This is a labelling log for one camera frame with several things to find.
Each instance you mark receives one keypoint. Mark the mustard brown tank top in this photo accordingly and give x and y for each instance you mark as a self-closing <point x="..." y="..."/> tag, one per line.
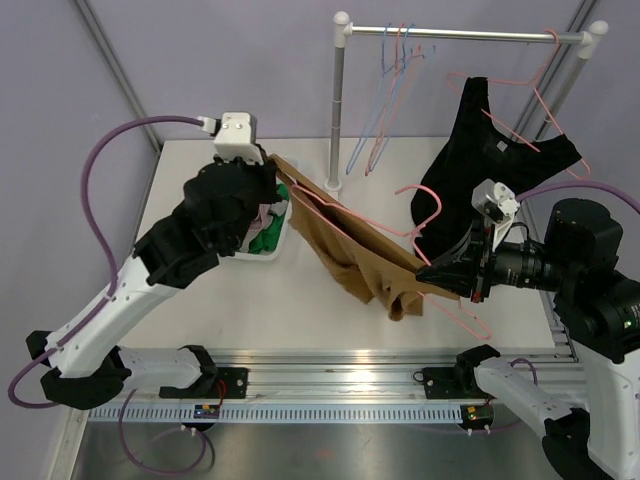
<point x="366" y="263"/>

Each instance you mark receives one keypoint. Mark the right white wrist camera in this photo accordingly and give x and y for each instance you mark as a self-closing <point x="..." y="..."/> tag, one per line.
<point x="498" y="204"/>

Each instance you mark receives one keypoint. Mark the green tank top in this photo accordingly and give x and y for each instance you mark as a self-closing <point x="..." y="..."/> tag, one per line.
<point x="270" y="235"/>

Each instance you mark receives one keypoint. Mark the black tank top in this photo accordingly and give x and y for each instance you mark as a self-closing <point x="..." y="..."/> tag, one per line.
<point x="476" y="150"/>

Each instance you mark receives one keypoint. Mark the pink mauve tank top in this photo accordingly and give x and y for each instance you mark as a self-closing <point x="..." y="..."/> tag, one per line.
<point x="260" y="225"/>

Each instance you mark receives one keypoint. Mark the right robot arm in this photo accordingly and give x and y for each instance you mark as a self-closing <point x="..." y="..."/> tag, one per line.
<point x="599" y="309"/>

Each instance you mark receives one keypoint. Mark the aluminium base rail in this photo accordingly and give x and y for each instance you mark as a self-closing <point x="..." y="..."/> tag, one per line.
<point x="357" y="350"/>

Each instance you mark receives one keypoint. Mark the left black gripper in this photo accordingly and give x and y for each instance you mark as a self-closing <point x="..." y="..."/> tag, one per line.
<point x="266" y="174"/>

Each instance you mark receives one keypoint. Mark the white metal clothes rack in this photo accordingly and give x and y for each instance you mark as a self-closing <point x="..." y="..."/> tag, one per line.
<point x="344" y="28"/>

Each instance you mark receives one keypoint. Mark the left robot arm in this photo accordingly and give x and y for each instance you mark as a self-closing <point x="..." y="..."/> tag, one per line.
<point x="86" y="366"/>

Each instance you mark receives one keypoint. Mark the white slotted cable duct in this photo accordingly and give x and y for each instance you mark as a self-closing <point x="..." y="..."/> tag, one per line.
<point x="252" y="413"/>

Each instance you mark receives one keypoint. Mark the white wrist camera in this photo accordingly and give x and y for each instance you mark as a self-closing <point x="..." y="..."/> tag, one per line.
<point x="234" y="137"/>
<point x="498" y="204"/>

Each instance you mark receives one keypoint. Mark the white plastic basket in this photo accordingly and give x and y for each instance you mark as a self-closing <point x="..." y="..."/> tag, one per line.
<point x="266" y="234"/>

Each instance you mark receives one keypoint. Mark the pink hanger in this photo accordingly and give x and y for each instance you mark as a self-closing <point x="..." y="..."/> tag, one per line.
<point x="411" y="235"/>
<point x="535" y="100"/>
<point x="387" y="100"/>

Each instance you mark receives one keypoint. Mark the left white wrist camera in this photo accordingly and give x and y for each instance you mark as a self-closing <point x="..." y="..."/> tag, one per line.
<point x="234" y="137"/>

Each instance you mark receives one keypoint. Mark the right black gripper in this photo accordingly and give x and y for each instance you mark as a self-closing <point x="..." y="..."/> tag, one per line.
<point x="452" y="272"/>

